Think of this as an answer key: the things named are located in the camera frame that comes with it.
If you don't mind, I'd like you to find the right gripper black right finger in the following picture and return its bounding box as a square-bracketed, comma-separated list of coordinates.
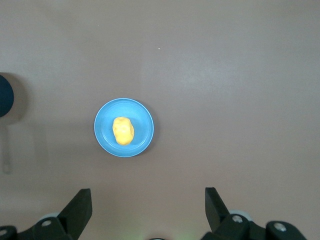
[201, 187, 308, 240]

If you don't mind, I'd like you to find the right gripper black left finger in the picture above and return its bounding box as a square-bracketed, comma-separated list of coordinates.
[0, 188, 93, 240]

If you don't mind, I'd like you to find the yellow potato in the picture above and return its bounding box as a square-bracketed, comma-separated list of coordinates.
[111, 116, 135, 146]

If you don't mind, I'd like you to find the blue round plate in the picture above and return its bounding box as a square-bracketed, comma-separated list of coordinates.
[93, 97, 155, 158]

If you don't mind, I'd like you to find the brown table cover mat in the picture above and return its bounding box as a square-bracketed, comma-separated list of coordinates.
[0, 0, 320, 240]

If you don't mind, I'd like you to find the black pot with blue handle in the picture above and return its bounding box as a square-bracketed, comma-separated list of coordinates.
[0, 73, 14, 119]

